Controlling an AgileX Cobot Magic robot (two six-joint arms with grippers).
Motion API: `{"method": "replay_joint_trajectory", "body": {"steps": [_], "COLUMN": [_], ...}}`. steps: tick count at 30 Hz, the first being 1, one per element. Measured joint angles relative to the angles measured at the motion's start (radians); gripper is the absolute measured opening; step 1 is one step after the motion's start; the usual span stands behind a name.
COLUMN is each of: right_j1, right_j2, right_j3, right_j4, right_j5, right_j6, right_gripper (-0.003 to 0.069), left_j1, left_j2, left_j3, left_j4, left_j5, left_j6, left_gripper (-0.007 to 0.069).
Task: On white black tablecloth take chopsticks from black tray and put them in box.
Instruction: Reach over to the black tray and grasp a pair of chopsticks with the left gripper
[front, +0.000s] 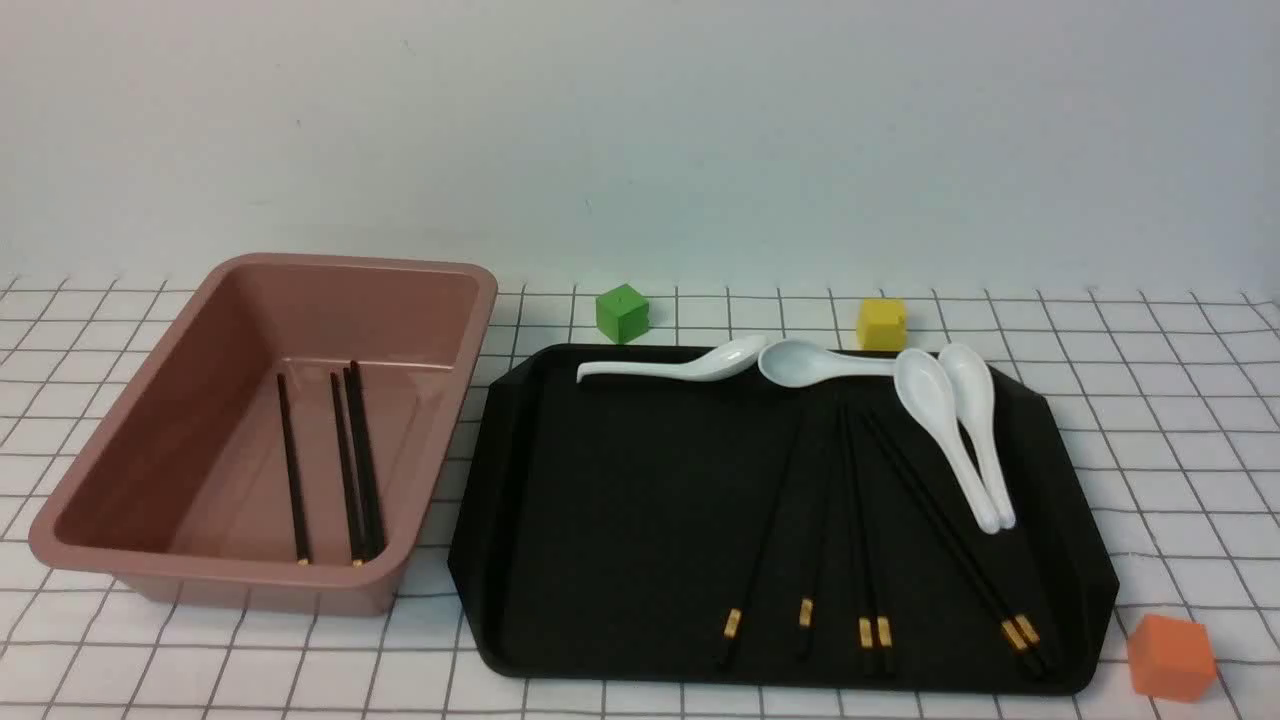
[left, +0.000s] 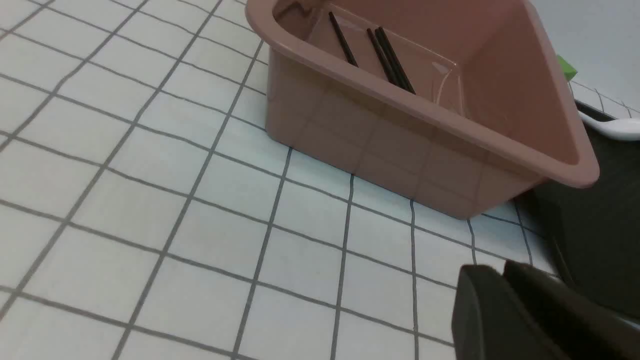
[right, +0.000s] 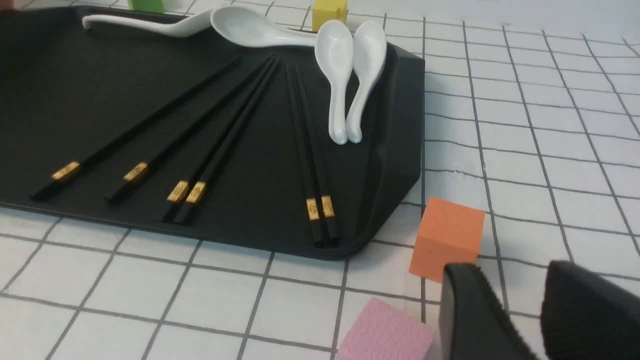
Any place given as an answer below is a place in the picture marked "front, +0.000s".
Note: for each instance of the white ceramic spoon centre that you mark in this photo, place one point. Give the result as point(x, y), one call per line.
point(796, 363)

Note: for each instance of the white ceramic spoon large right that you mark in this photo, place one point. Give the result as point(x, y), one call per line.
point(926, 392)

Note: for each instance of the green cube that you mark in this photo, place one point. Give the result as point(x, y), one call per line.
point(622, 314)

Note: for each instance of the white ceramic spoon far right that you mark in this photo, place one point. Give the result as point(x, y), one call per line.
point(974, 392)

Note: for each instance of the black plastic tray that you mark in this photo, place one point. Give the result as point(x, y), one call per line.
point(601, 522)

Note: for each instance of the black chopstick in bin right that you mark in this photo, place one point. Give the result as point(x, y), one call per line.
point(375, 538)

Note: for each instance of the black chopstick in bin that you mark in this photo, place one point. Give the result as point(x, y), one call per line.
point(375, 538)
point(292, 472)
point(347, 477)

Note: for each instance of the pink plastic bin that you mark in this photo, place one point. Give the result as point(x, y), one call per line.
point(181, 494)

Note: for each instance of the black chopstick in bin left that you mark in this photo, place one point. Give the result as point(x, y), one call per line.
point(292, 472)

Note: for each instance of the black chopstick in bin middle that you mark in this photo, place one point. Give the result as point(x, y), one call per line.
point(347, 477)

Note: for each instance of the orange cube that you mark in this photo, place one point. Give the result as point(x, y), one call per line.
point(1171, 659)

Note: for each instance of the yellow cube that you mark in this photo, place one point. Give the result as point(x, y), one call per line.
point(882, 325)

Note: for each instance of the white ceramic spoon far left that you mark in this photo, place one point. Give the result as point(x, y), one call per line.
point(722, 362)

